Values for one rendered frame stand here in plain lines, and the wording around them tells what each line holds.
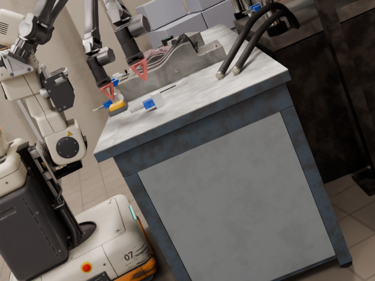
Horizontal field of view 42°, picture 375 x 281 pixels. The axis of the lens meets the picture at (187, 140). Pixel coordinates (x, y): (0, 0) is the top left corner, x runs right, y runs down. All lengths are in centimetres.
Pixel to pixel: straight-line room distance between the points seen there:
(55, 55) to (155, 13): 114
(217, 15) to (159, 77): 222
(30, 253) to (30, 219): 16
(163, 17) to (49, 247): 284
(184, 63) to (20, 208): 95
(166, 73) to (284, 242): 90
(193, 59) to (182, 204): 74
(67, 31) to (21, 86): 284
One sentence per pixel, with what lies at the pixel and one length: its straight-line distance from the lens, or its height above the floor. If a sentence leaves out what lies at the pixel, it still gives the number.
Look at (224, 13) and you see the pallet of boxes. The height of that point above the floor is 77.
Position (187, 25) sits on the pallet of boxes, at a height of 82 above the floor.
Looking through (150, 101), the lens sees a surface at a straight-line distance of 186.
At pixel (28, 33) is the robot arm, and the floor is 124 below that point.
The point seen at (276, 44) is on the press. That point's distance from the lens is 233.
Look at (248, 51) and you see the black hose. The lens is 194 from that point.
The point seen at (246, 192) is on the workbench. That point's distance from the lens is 175.
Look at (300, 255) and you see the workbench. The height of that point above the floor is 12.
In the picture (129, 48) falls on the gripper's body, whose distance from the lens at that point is 183.
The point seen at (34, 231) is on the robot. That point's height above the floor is 49.
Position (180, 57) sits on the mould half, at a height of 89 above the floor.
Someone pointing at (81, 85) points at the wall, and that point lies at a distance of 514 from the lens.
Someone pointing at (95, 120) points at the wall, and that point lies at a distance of 520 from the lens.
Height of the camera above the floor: 119
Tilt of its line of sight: 17 degrees down
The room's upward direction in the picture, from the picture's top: 25 degrees counter-clockwise
